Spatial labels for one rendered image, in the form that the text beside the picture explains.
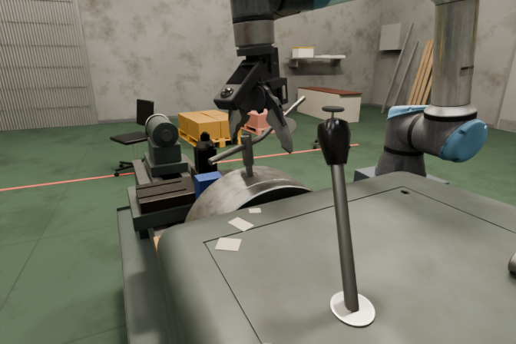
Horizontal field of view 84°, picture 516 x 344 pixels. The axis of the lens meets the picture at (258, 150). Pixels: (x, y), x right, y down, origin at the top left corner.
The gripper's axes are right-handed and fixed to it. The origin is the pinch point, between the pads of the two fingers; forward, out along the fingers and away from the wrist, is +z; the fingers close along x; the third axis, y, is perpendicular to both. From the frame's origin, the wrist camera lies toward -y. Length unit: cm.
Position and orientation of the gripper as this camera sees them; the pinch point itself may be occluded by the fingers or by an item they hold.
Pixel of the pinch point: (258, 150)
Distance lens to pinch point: 59.7
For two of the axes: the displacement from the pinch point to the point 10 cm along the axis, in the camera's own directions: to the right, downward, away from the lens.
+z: 0.9, 9.4, 3.4
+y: 6.0, -3.2, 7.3
